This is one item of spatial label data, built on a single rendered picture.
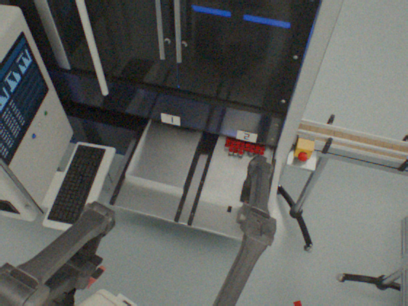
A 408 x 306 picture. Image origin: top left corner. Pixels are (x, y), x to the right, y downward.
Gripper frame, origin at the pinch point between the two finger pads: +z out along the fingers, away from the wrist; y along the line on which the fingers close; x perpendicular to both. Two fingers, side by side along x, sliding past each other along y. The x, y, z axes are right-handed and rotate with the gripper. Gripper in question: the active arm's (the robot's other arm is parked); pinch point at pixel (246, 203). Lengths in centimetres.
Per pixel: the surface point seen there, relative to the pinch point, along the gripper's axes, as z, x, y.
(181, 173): 0.8, 30.6, 7.7
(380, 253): 83, -92, 47
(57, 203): 11, 80, -18
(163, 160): 0.2, 40.5, 11.9
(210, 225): 4.0, 12.5, -12.1
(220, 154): -1.5, 16.6, 21.8
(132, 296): 94, 51, -18
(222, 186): 0.9, 11.8, 6.5
